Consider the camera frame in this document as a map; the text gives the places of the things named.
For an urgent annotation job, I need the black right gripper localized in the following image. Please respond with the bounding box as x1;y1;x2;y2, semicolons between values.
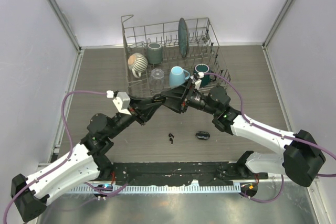
160;79;218;116

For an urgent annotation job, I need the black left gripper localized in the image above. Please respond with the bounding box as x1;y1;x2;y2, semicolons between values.
108;94;162;139

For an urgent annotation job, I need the small black earbud case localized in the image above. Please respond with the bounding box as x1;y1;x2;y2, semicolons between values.
152;94;165;102

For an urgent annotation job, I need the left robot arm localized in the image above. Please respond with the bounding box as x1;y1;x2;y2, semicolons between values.
10;90;165;222

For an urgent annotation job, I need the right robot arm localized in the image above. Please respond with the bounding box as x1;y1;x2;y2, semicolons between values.
159;82;326;187

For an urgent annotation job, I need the light blue mug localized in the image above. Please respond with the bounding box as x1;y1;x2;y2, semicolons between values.
169;66;190;87

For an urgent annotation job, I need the dark green mug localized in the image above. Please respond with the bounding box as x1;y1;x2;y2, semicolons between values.
193;63;217;88

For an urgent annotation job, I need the striped ceramic mug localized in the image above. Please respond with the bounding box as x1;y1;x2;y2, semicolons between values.
127;53;148;78

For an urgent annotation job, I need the grey ceramic cup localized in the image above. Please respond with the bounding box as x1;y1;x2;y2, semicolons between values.
146;42;163;65

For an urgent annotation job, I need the dark teal plate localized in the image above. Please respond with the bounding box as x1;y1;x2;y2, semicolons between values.
178;18;189;58

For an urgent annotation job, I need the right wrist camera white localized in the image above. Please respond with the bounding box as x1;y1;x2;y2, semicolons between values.
190;72;204;90

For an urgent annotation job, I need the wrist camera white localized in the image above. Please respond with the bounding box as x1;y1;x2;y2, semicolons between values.
190;72;204;90
107;90;131;115

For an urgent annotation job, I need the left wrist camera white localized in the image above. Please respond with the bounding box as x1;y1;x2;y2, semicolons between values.
107;90;131;115

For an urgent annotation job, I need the metal wire dish rack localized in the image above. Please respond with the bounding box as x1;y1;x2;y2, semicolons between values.
121;15;232;97

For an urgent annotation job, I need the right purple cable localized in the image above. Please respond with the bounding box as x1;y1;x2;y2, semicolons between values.
203;72;336;177

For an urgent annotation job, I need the purple cable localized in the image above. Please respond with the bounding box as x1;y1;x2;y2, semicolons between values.
203;72;336;177
4;90;110;222

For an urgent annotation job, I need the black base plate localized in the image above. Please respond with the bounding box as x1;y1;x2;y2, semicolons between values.
95;162;268;187

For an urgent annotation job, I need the white slotted cable duct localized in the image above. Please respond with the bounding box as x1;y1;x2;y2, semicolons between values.
56;184;242;195

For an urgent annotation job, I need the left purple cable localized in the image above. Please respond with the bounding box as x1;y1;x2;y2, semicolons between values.
4;90;110;222

